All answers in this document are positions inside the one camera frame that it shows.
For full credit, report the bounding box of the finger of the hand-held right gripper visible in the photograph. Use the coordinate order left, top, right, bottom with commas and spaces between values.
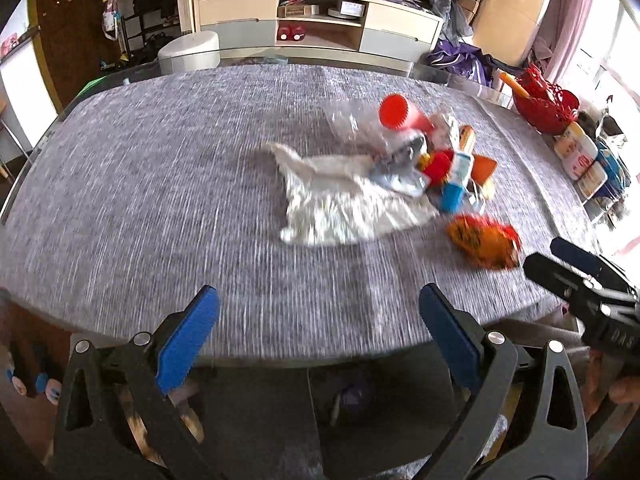
523, 253, 602, 305
550, 236, 639, 294

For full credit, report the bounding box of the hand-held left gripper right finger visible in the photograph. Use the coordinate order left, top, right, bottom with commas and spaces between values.
417, 282, 591, 480

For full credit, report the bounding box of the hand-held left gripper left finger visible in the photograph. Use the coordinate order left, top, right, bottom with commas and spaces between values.
52, 285, 223, 480

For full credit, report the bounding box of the red snack wrapper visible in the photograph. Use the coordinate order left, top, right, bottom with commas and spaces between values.
417, 150, 456, 188

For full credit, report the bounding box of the white tissue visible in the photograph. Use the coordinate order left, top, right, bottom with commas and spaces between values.
265, 141, 441, 247

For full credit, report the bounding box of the red plastic cup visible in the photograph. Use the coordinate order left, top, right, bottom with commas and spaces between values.
378, 93, 436, 133

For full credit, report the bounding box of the clear plastic bag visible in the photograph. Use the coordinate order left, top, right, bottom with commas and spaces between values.
322, 100, 451, 161

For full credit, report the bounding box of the person's right hand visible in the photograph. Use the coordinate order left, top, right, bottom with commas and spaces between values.
586, 350, 640, 422

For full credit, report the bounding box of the white bottle with yellow label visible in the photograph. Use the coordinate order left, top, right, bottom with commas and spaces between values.
575, 162, 609, 200

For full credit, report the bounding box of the orange snack bag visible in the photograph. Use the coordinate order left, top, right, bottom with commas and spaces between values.
446, 213, 522, 272

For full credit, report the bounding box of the orange flat packet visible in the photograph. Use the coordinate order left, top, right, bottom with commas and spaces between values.
467, 155, 498, 198

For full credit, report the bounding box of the grey woven tablecloth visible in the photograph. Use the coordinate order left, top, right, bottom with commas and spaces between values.
0, 65, 601, 363

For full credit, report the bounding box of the red openwork basket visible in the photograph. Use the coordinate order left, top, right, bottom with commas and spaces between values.
512, 64, 581, 135

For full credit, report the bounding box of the yellow snack stick packet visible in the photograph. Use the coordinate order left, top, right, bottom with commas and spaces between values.
455, 125, 478, 153

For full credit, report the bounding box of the silver foil wrapper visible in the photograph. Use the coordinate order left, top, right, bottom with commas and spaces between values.
367, 140, 433, 198

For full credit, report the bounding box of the orange stick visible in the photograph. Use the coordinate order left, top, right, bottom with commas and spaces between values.
500, 72, 531, 98

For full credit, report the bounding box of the purple cloth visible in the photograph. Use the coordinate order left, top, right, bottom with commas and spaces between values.
427, 40, 506, 88

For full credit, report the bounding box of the pink curtain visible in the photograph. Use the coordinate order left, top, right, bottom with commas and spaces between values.
540, 0, 601, 81

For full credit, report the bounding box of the large cardboard box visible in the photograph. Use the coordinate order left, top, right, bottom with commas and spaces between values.
472, 0, 563, 68

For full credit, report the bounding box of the white round bin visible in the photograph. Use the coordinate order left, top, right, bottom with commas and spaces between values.
157, 31, 221, 76

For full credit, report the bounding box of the kick scooter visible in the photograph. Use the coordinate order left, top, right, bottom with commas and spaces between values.
97, 0, 132, 71

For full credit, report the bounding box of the beige and grey cabinet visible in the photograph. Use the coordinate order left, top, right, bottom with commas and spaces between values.
192, 0, 446, 68

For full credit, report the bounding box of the white round tin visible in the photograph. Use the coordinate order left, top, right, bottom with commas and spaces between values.
327, 1, 366, 20

